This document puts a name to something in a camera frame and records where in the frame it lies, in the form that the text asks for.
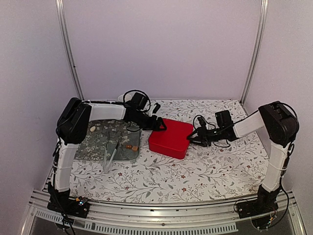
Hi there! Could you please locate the red chocolate box base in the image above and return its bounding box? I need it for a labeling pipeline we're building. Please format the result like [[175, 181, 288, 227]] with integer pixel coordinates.
[[148, 140, 190, 160]]

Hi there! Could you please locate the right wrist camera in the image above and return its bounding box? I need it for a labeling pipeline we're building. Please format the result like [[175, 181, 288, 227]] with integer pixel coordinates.
[[198, 117, 206, 128]]

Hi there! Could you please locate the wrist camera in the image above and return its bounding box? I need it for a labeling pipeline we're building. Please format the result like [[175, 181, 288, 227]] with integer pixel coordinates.
[[152, 103, 160, 114], [198, 117, 206, 128]]

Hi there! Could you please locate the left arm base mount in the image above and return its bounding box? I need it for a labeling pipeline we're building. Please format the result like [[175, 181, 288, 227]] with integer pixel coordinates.
[[47, 188, 90, 218]]

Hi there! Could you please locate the left black camera cable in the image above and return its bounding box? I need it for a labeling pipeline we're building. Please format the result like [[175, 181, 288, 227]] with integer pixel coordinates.
[[122, 90, 151, 113]]

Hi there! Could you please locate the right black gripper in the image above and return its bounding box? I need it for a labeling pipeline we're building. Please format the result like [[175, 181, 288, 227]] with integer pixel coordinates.
[[186, 126, 224, 147]]

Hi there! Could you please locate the front aluminium rail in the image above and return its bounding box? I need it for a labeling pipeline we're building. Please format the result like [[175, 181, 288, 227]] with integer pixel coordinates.
[[21, 190, 308, 235]]

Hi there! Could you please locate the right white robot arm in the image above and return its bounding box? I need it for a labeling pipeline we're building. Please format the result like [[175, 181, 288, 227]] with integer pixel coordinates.
[[187, 101, 300, 213]]

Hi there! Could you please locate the floral tablecloth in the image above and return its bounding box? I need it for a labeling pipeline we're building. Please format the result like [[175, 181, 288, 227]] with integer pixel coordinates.
[[48, 98, 278, 204]]

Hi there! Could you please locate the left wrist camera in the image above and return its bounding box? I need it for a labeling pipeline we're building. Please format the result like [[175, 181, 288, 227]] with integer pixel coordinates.
[[152, 103, 160, 114]]

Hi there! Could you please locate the light blue mug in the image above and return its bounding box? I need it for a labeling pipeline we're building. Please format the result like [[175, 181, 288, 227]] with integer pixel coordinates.
[[117, 94, 128, 102]]

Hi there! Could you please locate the red box lid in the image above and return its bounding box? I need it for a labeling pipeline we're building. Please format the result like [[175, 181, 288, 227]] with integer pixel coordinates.
[[148, 118, 194, 154]]

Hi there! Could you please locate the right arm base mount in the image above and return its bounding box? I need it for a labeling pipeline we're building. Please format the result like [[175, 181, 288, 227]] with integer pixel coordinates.
[[234, 186, 280, 218]]

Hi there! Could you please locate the aluminium frame post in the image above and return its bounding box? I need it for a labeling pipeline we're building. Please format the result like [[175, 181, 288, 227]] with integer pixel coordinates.
[[55, 0, 85, 100], [240, 0, 268, 105]]

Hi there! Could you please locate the green floral tray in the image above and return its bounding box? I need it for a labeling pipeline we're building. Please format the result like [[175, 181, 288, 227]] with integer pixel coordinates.
[[74, 120, 141, 162]]

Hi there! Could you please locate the right aluminium frame post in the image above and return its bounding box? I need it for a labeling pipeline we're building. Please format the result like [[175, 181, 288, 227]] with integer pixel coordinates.
[[240, 0, 268, 105]]

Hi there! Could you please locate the left aluminium frame post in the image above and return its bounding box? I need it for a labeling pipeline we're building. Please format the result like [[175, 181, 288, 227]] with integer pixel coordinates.
[[55, 0, 85, 100]]

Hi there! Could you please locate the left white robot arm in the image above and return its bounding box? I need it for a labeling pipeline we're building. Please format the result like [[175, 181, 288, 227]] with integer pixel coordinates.
[[51, 91, 167, 193]]

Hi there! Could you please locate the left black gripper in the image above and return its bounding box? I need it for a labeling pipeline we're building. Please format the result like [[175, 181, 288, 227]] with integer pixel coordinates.
[[132, 110, 166, 131]]

